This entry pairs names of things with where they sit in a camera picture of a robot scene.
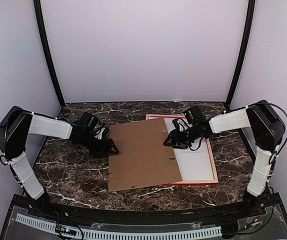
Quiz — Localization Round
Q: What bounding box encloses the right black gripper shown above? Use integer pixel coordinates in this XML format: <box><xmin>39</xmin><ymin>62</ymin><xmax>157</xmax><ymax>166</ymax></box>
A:
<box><xmin>164</xmin><ymin>124</ymin><xmax>200</xmax><ymax>149</ymax></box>

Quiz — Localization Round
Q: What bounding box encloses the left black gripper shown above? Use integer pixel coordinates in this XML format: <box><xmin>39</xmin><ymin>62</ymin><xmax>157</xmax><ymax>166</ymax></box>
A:
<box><xmin>77</xmin><ymin>132</ymin><xmax>119</xmax><ymax>158</ymax></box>

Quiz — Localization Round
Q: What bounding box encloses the printed photo of painting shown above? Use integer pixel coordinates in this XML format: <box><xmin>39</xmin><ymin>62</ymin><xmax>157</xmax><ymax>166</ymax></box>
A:
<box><xmin>147</xmin><ymin>115</ymin><xmax>215</xmax><ymax>181</ymax></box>

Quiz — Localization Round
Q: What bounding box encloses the brown backing board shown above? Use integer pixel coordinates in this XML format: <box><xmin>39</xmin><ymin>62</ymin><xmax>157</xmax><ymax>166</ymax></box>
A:
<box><xmin>108</xmin><ymin>118</ymin><xmax>182</xmax><ymax>192</ymax></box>

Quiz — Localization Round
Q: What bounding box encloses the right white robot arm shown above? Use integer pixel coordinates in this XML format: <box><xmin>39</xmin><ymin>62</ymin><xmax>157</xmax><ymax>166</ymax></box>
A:
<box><xmin>163</xmin><ymin>100</ymin><xmax>287</xmax><ymax>197</ymax></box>

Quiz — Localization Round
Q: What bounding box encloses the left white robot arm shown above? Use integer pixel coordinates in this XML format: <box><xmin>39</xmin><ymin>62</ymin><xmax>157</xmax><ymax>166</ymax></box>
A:
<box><xmin>0</xmin><ymin>105</ymin><xmax>120</xmax><ymax>218</ymax></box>

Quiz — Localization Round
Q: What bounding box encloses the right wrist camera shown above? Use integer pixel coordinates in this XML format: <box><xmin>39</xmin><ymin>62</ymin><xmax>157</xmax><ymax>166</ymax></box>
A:
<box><xmin>172</xmin><ymin>117</ymin><xmax>189</xmax><ymax>132</ymax></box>

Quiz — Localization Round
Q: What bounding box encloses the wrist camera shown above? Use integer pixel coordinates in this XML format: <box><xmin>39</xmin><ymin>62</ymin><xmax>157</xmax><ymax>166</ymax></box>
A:
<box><xmin>94</xmin><ymin>127</ymin><xmax>109</xmax><ymax>140</ymax></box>
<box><xmin>172</xmin><ymin>117</ymin><xmax>189</xmax><ymax>132</ymax></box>

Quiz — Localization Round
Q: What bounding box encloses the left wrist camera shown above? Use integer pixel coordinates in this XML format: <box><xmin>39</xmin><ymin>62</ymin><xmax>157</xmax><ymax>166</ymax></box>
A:
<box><xmin>94</xmin><ymin>127</ymin><xmax>109</xmax><ymax>140</ymax></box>

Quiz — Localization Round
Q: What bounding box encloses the grey slotted cable duct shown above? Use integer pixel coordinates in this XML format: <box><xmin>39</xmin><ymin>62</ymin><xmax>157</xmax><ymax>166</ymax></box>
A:
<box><xmin>15</xmin><ymin>213</ymin><xmax>222</xmax><ymax>240</ymax></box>

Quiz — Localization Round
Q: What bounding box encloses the black front table rail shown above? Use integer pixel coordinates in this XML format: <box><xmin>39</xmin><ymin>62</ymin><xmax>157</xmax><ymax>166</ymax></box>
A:
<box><xmin>7</xmin><ymin>193</ymin><xmax>282</xmax><ymax>227</ymax></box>

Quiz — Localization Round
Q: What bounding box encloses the right black corner post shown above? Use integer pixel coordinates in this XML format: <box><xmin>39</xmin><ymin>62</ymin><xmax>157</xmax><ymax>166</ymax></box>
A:
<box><xmin>225</xmin><ymin>0</ymin><xmax>256</xmax><ymax>108</ymax></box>

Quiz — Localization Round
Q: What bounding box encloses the black corner post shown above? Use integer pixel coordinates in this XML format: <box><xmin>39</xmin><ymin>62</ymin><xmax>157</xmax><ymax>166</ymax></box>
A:
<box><xmin>33</xmin><ymin>0</ymin><xmax>66</xmax><ymax>108</ymax></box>
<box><xmin>225</xmin><ymin>0</ymin><xmax>256</xmax><ymax>108</ymax></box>

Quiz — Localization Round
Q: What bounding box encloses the left black corner post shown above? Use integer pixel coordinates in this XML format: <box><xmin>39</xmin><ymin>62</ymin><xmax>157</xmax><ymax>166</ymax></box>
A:
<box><xmin>33</xmin><ymin>0</ymin><xmax>66</xmax><ymax>108</ymax></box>

